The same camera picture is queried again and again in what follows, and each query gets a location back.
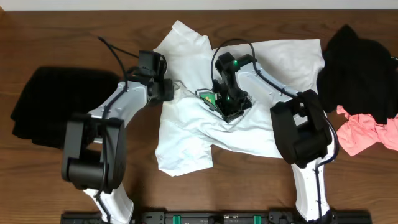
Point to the black folded garment left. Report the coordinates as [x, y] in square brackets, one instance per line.
[52, 95]

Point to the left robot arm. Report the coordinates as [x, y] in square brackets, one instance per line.
[94, 149]

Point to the white printed t-shirt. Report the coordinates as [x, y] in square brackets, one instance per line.
[188, 128]

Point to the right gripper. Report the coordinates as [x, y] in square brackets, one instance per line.
[234, 109]

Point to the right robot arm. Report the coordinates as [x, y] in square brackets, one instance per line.
[302, 133]

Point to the pink garment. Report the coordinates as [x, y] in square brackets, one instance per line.
[361, 131]

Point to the black garment right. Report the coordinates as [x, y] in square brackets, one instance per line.
[360, 75]

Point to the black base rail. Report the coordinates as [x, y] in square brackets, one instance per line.
[269, 217]

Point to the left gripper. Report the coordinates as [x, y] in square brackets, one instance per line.
[168, 90]

